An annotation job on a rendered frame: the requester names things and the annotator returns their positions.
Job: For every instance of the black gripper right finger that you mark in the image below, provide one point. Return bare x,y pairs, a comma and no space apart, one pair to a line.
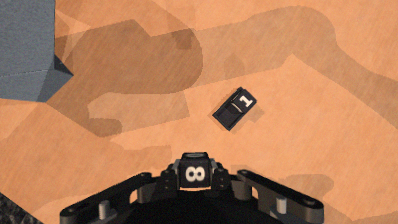
279,201

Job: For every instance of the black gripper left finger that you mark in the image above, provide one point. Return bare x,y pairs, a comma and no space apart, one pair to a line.
115,200

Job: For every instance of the black calendar cube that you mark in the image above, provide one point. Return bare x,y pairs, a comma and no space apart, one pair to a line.
195,170
243,101

